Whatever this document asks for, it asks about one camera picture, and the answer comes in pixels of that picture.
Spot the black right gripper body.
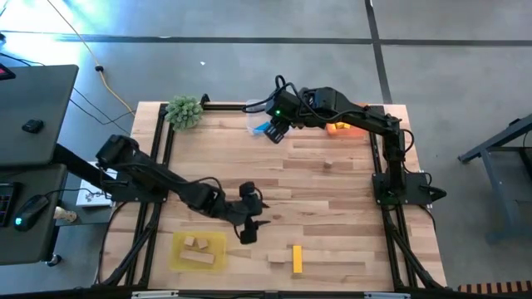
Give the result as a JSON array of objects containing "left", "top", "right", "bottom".
[{"left": 265, "top": 89, "right": 308, "bottom": 125}]

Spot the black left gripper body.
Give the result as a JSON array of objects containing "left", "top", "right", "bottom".
[{"left": 226, "top": 181, "right": 264, "bottom": 245}]

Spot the thick long yellow block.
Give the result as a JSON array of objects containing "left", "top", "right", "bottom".
[{"left": 292, "top": 244, "right": 303, "bottom": 274}]

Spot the printed natural wood block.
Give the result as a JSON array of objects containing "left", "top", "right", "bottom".
[{"left": 180, "top": 249, "right": 216, "bottom": 266}]

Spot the clear plastic bin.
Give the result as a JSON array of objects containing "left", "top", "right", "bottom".
[{"left": 244, "top": 98, "right": 275, "bottom": 138}]

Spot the yellow translucent tray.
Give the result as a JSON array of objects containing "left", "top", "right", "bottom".
[{"left": 170, "top": 230, "right": 228, "bottom": 273}]

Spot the orange plastic bin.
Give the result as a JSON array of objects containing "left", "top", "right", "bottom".
[{"left": 325, "top": 102, "right": 374, "bottom": 138}]

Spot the green potted artificial plant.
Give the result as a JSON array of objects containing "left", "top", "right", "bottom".
[{"left": 165, "top": 95, "right": 204, "bottom": 133}]

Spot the white printed paper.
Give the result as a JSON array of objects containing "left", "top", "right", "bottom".
[{"left": 75, "top": 160, "right": 117, "bottom": 208}]

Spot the black desk leg beam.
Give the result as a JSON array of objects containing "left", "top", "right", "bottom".
[{"left": 52, "top": 143, "right": 113, "bottom": 190}]

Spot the beige cylindrical object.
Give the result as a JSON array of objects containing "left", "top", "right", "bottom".
[{"left": 52, "top": 205, "right": 78, "bottom": 224}]

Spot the black computer mouse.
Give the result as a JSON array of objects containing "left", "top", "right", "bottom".
[{"left": 13, "top": 194, "right": 51, "bottom": 233}]

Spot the dark grey desk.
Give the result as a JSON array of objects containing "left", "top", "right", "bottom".
[
  {"left": 0, "top": 64, "right": 80, "bottom": 168},
  {"left": 0, "top": 164, "right": 68, "bottom": 267}
]

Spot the dark metal stand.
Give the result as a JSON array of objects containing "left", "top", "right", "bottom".
[{"left": 456, "top": 112, "right": 532, "bottom": 244}]

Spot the small black puck device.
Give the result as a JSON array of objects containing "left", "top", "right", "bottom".
[{"left": 21, "top": 119, "right": 45, "bottom": 135}]

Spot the orange black striped bar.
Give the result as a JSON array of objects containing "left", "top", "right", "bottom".
[{"left": 456, "top": 280, "right": 532, "bottom": 294}]

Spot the black keyboard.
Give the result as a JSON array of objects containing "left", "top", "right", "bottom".
[{"left": 0, "top": 181, "right": 17, "bottom": 228}]

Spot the black device with red light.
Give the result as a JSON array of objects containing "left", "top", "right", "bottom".
[{"left": 0, "top": 61, "right": 17, "bottom": 82}]

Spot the black aluminium table frame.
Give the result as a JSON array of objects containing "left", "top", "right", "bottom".
[{"left": 93, "top": 93, "right": 449, "bottom": 299}]

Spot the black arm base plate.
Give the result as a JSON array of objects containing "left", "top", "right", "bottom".
[
  {"left": 110, "top": 169, "right": 172, "bottom": 204},
  {"left": 372, "top": 172, "right": 434, "bottom": 207}
]

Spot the white edge bracket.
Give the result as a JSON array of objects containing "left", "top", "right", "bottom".
[
  {"left": 363, "top": 292, "right": 411, "bottom": 299},
  {"left": 131, "top": 290, "right": 180, "bottom": 299}
]

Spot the yellow floor cable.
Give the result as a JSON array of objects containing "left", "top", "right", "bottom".
[{"left": 44, "top": 0, "right": 136, "bottom": 116}]

